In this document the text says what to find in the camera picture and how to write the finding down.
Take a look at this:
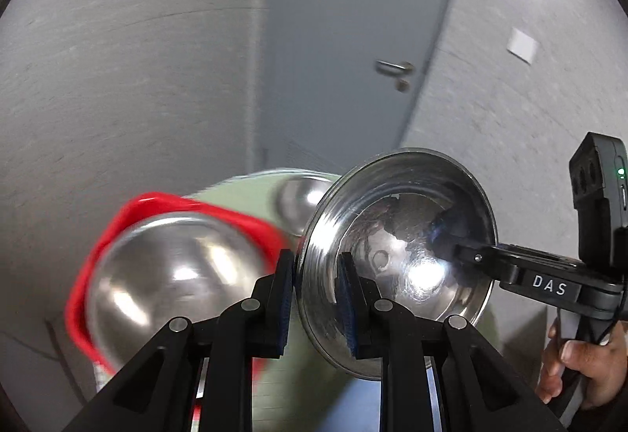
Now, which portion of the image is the red plastic basket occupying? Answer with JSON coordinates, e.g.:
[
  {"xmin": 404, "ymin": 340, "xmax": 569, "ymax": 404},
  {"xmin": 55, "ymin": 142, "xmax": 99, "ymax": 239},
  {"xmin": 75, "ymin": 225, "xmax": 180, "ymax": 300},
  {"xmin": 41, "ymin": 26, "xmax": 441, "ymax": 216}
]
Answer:
[{"xmin": 65, "ymin": 191, "xmax": 291, "ymax": 423}]

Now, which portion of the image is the metal door handle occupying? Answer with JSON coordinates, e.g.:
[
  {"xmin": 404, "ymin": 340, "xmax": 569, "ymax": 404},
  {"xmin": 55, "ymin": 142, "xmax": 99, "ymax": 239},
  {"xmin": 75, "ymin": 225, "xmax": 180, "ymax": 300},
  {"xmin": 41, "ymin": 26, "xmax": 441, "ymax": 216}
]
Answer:
[{"xmin": 375, "ymin": 60, "xmax": 415, "ymax": 93}]

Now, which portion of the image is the black camera box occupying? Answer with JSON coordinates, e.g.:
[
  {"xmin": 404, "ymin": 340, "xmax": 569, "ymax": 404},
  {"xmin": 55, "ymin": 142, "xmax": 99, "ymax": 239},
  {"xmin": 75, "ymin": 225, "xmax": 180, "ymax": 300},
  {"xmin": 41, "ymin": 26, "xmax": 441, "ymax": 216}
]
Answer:
[{"xmin": 568, "ymin": 132, "xmax": 627, "ymax": 283}]

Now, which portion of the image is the person's right hand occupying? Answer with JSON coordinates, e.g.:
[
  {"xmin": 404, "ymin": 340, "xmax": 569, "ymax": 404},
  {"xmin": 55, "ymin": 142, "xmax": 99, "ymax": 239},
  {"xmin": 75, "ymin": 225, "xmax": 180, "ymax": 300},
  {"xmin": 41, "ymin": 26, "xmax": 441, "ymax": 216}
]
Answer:
[{"xmin": 535, "ymin": 321, "xmax": 627, "ymax": 410}]

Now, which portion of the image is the green round table mat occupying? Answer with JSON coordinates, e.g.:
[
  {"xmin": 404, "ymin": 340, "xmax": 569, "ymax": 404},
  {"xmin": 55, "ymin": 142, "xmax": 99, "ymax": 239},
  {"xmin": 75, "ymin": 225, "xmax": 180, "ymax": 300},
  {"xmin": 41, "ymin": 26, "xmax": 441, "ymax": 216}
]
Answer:
[{"xmin": 185, "ymin": 166, "xmax": 499, "ymax": 432}]

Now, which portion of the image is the medium steel bowl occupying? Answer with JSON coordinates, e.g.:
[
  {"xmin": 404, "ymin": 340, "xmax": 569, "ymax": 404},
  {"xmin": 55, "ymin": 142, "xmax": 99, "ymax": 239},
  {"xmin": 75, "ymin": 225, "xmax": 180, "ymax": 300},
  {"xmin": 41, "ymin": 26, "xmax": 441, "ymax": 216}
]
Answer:
[{"xmin": 275, "ymin": 175, "xmax": 333, "ymax": 237}]

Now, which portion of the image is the steel bowl in basket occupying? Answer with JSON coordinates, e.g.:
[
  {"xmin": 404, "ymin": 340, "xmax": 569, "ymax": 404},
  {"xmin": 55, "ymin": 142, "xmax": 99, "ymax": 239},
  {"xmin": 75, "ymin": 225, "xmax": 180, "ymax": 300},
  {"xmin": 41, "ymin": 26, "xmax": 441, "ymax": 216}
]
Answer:
[{"xmin": 86, "ymin": 212, "xmax": 268, "ymax": 372}]

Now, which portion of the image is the grey door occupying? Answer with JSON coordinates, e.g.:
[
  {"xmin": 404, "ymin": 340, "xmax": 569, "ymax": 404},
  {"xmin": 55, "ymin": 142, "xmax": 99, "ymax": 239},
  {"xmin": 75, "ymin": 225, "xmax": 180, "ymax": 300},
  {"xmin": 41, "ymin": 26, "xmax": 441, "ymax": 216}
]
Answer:
[{"xmin": 256, "ymin": 0, "xmax": 449, "ymax": 173}]

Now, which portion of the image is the white wall switch plate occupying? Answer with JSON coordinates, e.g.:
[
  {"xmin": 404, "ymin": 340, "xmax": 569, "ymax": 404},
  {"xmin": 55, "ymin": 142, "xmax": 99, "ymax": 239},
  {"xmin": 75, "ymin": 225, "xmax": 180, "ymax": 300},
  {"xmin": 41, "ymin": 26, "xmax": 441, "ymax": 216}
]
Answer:
[{"xmin": 507, "ymin": 28, "xmax": 539, "ymax": 66}]

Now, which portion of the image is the large steel bowl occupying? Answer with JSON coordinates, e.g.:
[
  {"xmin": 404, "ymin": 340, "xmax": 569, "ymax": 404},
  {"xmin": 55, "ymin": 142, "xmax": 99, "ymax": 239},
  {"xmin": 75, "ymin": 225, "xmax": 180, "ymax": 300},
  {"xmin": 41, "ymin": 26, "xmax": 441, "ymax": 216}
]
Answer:
[{"xmin": 296, "ymin": 148, "xmax": 497, "ymax": 380}]

